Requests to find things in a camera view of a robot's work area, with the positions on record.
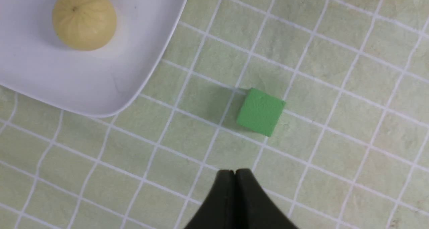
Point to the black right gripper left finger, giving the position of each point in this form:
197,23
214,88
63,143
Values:
217,210

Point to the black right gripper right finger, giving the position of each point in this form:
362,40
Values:
254,209

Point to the yellow steamed bun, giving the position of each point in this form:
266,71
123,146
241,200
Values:
84,25

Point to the white square plate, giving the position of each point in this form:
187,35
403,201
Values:
99,83

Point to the green cube block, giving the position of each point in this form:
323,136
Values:
260,112

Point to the green checked tablecloth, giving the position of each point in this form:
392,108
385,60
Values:
350,150

